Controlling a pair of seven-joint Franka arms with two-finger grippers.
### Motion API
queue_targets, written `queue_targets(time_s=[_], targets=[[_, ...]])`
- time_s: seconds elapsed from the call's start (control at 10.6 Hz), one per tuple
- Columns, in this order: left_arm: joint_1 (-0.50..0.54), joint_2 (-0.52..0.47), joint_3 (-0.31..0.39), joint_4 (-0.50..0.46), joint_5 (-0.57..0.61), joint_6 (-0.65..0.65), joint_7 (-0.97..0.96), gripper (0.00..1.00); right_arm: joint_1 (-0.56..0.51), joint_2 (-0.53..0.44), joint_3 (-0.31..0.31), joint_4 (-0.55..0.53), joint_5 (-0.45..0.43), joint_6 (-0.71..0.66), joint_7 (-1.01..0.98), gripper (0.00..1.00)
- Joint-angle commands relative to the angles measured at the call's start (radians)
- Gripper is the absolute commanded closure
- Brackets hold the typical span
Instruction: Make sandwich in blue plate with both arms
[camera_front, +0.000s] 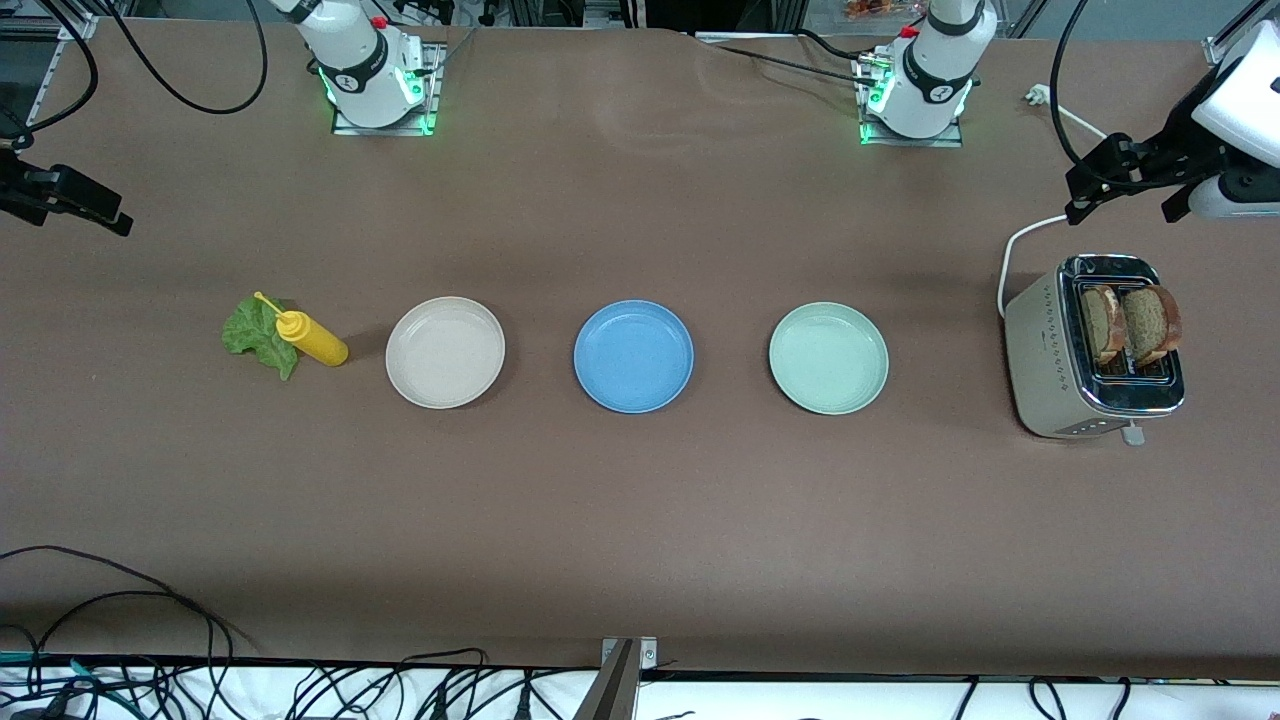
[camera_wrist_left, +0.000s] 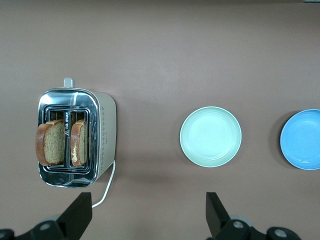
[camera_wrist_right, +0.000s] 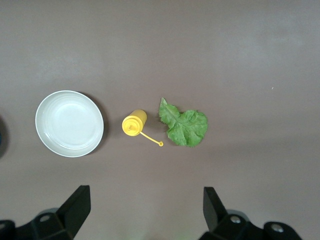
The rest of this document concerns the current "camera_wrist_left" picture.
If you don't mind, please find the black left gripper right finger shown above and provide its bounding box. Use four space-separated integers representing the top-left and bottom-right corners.
205 191 301 240

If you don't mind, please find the brown bread slice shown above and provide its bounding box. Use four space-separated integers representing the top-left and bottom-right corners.
69 118 89 167
35 119 66 166

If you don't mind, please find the pale green plate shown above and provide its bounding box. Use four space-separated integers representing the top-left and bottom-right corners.
179 106 243 168

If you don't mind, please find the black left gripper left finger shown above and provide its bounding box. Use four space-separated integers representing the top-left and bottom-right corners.
0 191 93 240

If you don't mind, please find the blue plate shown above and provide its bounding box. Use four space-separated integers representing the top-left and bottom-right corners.
279 109 320 171

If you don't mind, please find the white toaster power cord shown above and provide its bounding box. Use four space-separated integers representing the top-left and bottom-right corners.
91 159 117 209

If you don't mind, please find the cream and chrome toaster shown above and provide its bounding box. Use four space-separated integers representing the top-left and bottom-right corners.
37 77 118 189

